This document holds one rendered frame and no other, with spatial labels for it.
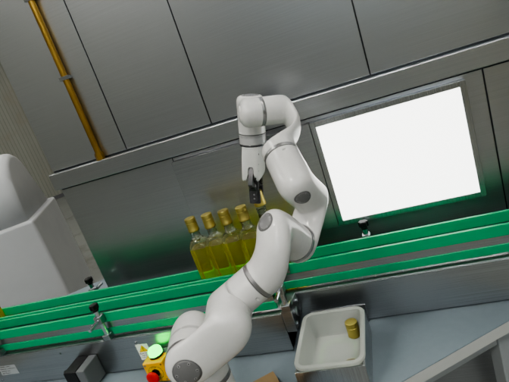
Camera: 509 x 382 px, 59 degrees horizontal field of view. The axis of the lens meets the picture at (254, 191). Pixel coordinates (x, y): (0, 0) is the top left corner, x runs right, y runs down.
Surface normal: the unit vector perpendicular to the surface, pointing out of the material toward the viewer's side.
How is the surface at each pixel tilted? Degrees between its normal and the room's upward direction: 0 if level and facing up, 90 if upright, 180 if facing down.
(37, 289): 90
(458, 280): 90
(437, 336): 0
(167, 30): 90
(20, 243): 90
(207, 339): 79
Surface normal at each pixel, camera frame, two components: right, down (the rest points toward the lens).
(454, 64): -0.21, 0.36
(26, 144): 0.30, 0.18
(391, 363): -0.32, -0.91
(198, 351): -0.12, 0.11
